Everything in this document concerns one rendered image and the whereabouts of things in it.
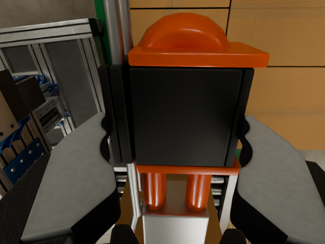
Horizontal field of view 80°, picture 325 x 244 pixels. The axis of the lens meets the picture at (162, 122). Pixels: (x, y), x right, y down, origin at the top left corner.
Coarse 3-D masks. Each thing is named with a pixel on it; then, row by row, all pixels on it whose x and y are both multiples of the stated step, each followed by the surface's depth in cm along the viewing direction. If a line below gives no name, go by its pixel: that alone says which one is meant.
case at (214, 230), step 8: (168, 176) 96; (176, 176) 96; (184, 176) 96; (128, 184) 91; (128, 192) 87; (128, 200) 84; (208, 200) 84; (120, 208) 80; (128, 208) 80; (208, 208) 80; (120, 216) 77; (128, 216) 77; (216, 216) 77; (128, 224) 74; (208, 224) 74; (216, 224) 74; (136, 232) 71; (208, 232) 71; (216, 232) 71; (208, 240) 69; (216, 240) 69
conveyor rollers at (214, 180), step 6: (120, 174) 108; (126, 174) 108; (120, 180) 108; (216, 180) 106; (222, 180) 106; (120, 186) 112; (210, 186) 112; (216, 186) 112; (120, 192) 112; (216, 192) 110; (120, 198) 116; (216, 198) 115; (216, 204) 114; (216, 210) 119
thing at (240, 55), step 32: (160, 64) 10; (192, 64) 10; (224, 64) 10; (256, 64) 10; (160, 96) 11; (192, 96) 11; (224, 96) 11; (160, 128) 12; (192, 128) 12; (224, 128) 12; (160, 160) 13; (192, 160) 13; (224, 160) 13
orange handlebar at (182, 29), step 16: (176, 16) 11; (192, 16) 11; (160, 32) 11; (176, 32) 11; (192, 32) 11; (208, 32) 11; (144, 176) 17; (160, 176) 16; (192, 176) 16; (208, 176) 16; (144, 192) 18; (160, 192) 17; (192, 192) 17; (208, 192) 17; (160, 208) 18; (192, 208) 18
